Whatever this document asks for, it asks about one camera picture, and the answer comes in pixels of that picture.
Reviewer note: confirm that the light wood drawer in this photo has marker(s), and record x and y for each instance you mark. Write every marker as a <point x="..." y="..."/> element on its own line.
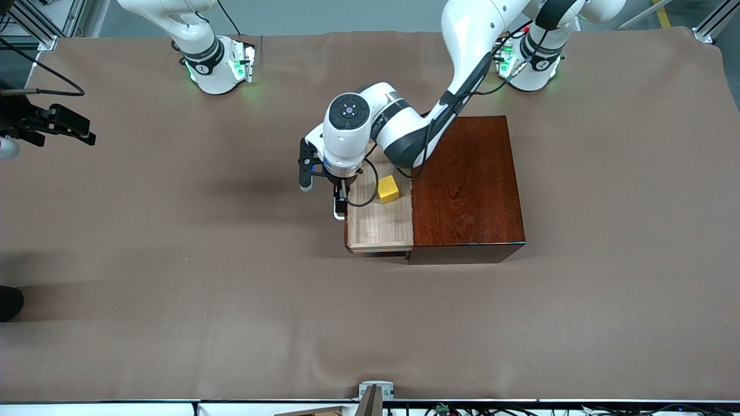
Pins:
<point x="376" y="225"/>

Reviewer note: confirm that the brown table cloth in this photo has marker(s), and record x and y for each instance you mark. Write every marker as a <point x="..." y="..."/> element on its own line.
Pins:
<point x="231" y="323"/>

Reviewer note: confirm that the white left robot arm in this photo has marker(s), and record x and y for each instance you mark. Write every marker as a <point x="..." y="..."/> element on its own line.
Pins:
<point x="350" y="133"/>

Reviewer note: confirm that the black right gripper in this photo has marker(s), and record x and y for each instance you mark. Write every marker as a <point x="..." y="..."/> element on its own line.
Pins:
<point x="22" y="119"/>

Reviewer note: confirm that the yellow wooden block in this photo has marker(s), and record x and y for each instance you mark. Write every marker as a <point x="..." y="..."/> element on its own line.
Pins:
<point x="388" y="190"/>

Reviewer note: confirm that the dark red wooden cabinet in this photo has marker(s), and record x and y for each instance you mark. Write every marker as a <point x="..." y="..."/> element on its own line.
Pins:
<point x="468" y="185"/>

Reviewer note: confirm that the brown wooden wedge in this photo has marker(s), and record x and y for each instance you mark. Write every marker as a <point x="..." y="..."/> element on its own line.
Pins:
<point x="371" y="404"/>

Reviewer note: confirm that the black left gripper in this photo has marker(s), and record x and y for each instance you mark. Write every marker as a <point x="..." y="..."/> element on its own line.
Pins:
<point x="341" y="188"/>

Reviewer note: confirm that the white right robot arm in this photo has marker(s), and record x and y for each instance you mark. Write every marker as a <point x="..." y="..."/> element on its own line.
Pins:
<point x="202" y="52"/>

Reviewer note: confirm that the grey metal table clamp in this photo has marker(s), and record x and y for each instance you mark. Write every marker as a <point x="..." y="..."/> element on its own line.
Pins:
<point x="376" y="388"/>

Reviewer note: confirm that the black round object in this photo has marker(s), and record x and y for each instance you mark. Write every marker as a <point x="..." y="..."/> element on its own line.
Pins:
<point x="10" y="303"/>

